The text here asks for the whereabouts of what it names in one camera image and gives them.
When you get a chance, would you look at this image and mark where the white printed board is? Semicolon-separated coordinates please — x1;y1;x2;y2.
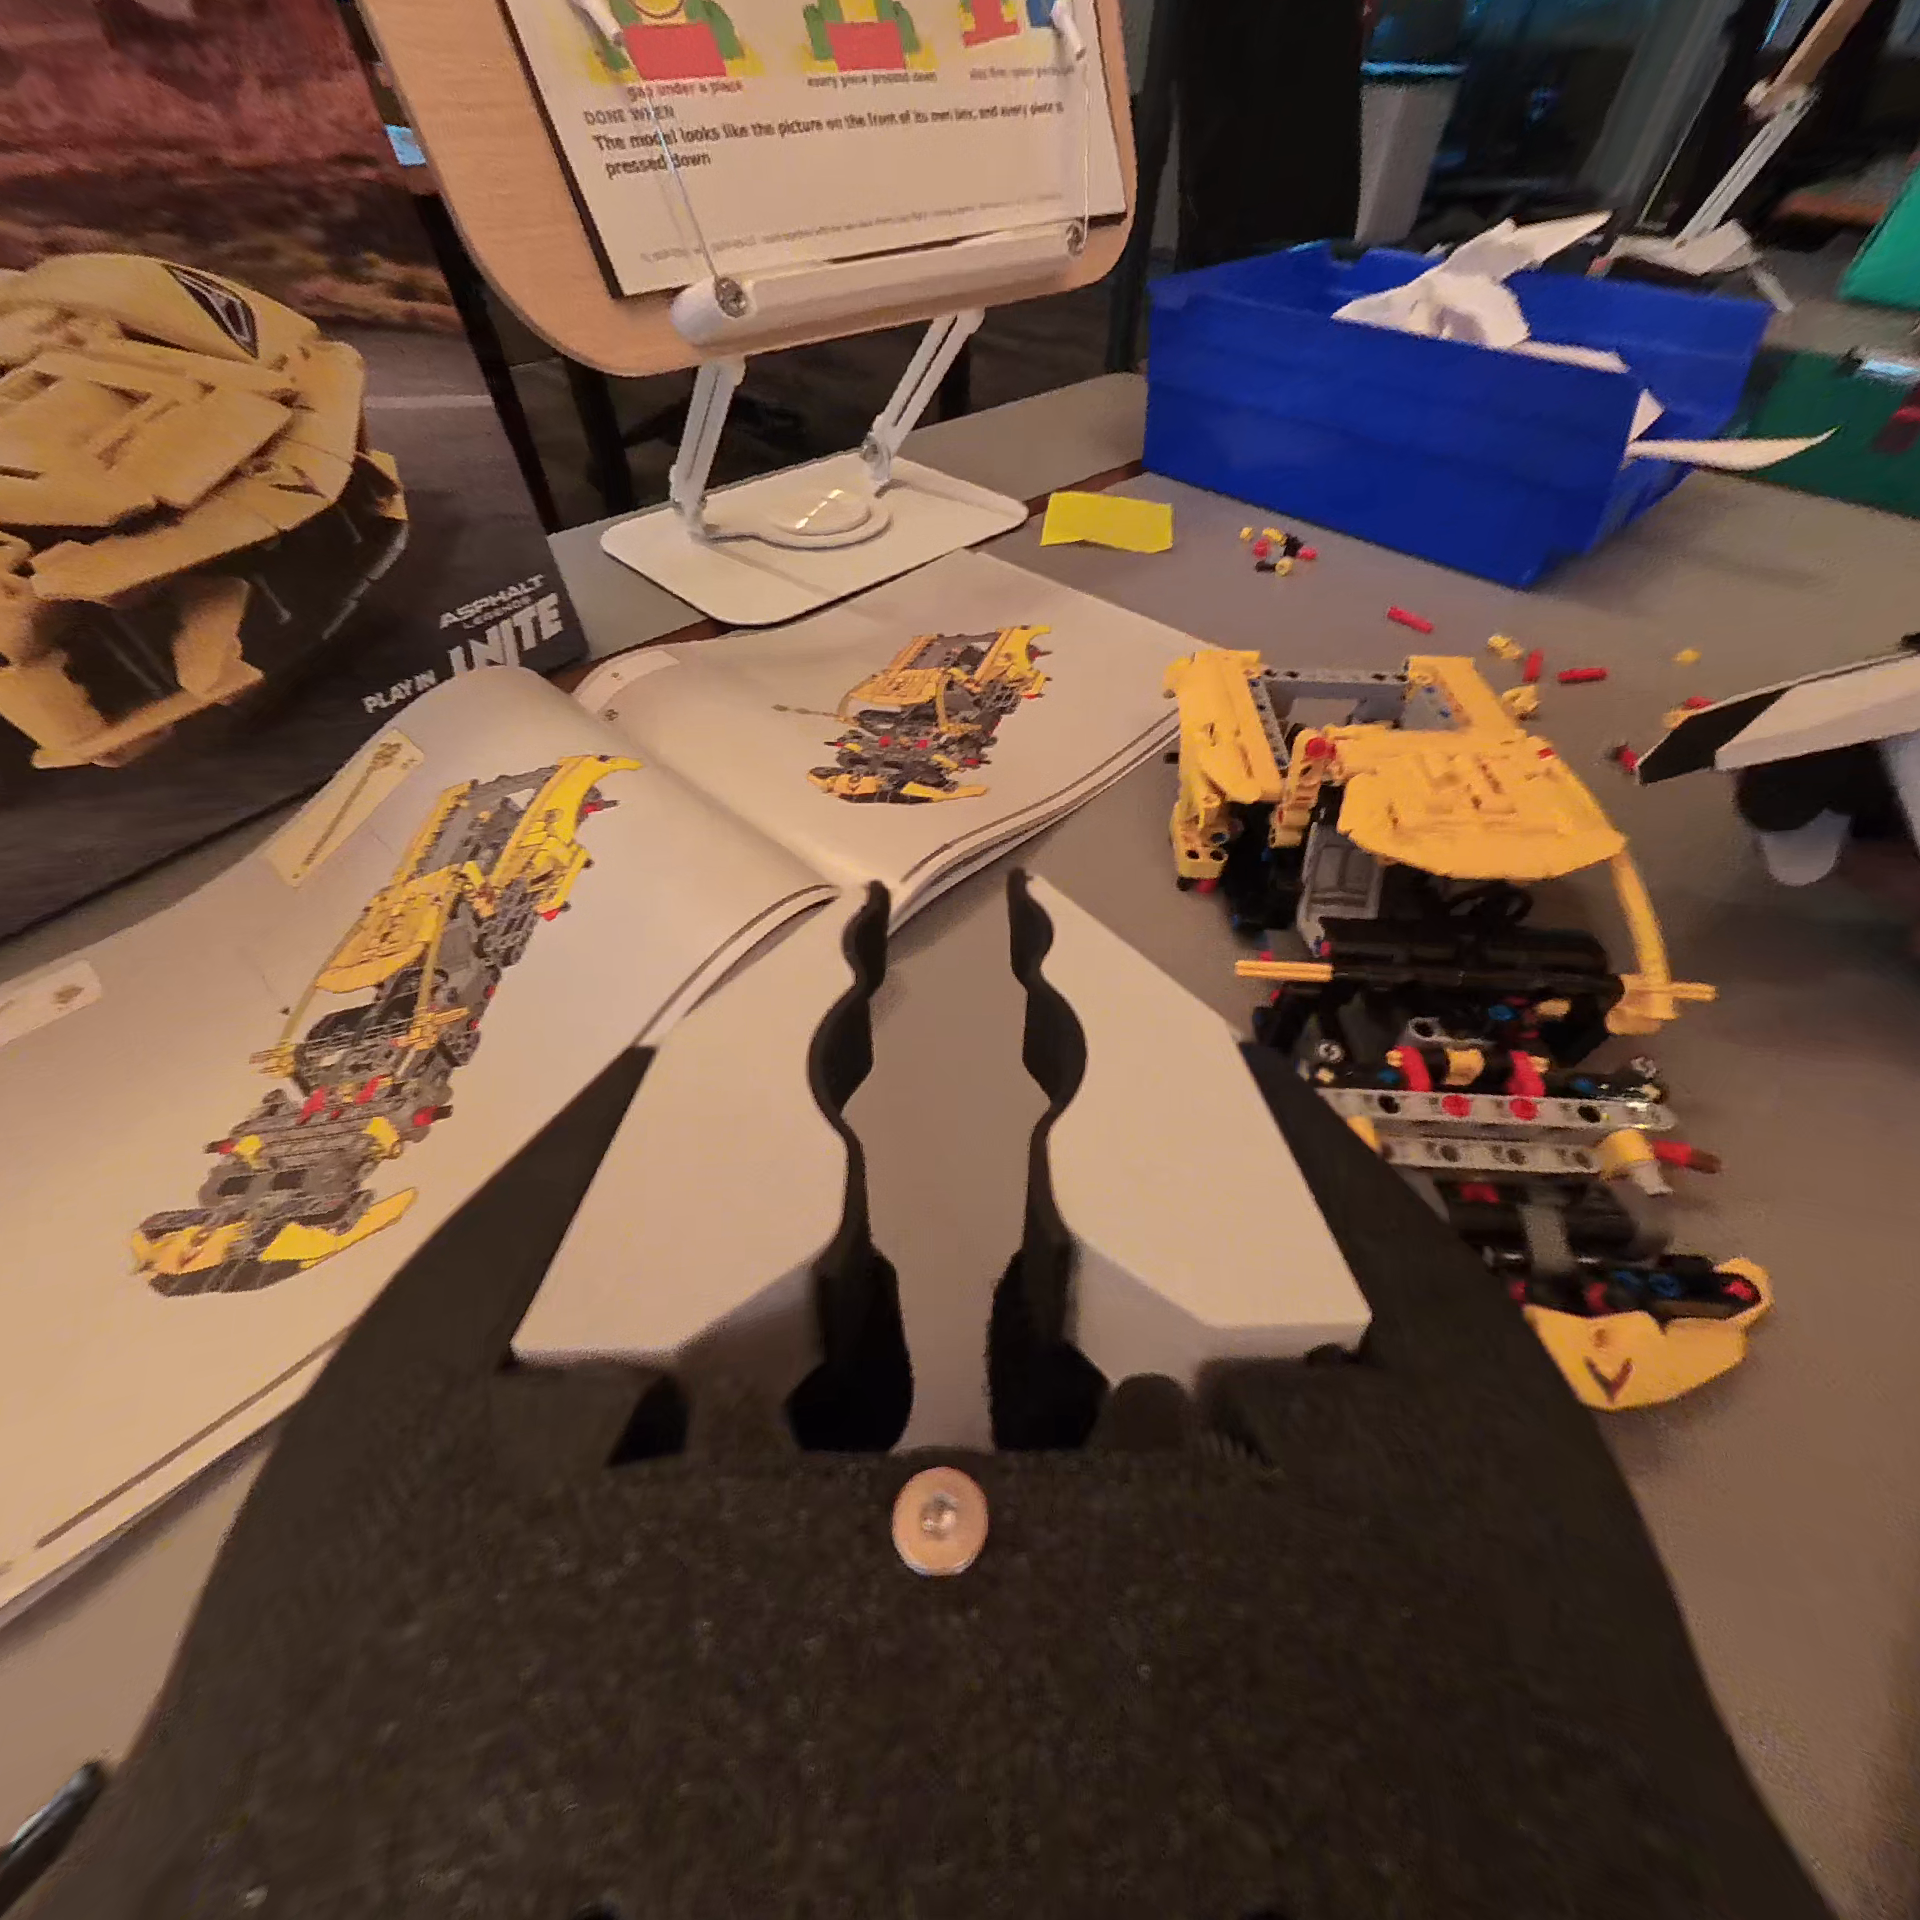
502;0;1130;300

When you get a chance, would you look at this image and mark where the dark printed toy box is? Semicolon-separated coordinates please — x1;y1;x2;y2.
0;0;590;939

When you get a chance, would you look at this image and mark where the beige rounded table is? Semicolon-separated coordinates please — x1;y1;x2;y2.
353;0;1141;377

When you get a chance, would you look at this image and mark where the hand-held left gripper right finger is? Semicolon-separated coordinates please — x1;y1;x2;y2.
987;869;1376;1453

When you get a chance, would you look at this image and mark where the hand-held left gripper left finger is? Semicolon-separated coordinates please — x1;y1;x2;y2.
507;881;918;1453

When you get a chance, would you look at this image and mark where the yellow brick link rod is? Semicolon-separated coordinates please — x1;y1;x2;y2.
1609;846;1721;1039

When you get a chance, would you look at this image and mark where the green plastic bin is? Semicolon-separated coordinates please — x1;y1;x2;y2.
1741;193;1920;520

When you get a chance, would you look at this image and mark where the blue plastic bin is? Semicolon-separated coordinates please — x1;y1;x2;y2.
1142;240;1776;590

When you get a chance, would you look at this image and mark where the yellow toy brick model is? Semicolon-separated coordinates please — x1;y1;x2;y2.
1163;648;1776;1412

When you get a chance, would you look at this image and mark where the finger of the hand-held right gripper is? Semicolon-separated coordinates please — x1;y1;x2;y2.
1632;636;1920;788

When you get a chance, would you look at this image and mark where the open instruction booklet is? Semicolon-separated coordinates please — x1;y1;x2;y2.
0;545;1225;1630

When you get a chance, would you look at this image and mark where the crumpled white paper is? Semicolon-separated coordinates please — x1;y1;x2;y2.
1326;209;1840;473

